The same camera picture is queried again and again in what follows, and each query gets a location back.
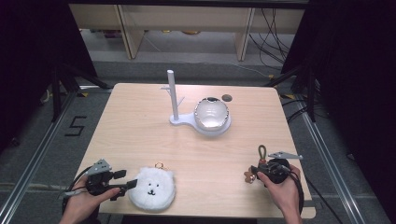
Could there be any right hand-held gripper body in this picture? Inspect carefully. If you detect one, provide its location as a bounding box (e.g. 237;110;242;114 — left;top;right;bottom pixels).
258;151;304;184

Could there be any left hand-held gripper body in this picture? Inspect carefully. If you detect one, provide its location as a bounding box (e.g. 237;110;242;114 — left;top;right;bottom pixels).
83;159;129;201

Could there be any white plush bear pouch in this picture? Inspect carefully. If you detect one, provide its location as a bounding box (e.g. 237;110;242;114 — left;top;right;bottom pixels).
127;161;177;213

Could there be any white silver-lined bowl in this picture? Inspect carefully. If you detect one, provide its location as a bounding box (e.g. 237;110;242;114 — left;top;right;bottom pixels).
193;96;231;132

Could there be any white hook stand with tray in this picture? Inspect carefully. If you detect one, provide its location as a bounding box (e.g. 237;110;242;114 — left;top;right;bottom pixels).
160;69;233;137

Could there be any person's right hand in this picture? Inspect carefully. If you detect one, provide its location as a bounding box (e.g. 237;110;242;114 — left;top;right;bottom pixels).
256;164;303;217

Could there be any person's left hand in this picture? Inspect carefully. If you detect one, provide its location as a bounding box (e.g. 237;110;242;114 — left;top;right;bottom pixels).
59;178;121;222

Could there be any black metal stand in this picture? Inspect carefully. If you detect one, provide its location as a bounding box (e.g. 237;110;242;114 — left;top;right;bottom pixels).
49;63;111;123
264;64;319;123

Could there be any light wooden shelf unit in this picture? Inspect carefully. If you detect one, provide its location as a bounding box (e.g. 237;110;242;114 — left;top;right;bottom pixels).
68;3;306;62

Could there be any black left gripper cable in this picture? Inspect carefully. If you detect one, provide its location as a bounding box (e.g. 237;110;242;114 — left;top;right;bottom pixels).
57;167;94;216

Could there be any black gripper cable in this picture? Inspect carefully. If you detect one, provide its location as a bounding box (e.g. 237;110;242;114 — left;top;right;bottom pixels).
57;167;94;216
285;167;305;217

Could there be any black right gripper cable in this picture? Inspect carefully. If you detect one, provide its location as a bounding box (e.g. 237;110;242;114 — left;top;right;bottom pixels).
285;167;305;217

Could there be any aluminium floor rail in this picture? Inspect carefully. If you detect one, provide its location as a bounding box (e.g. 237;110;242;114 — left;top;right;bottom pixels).
297;92;367;224
0;87;80;222

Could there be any bundle of black floor cables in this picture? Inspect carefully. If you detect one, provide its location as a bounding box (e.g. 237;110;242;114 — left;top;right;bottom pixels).
247;8;295;70

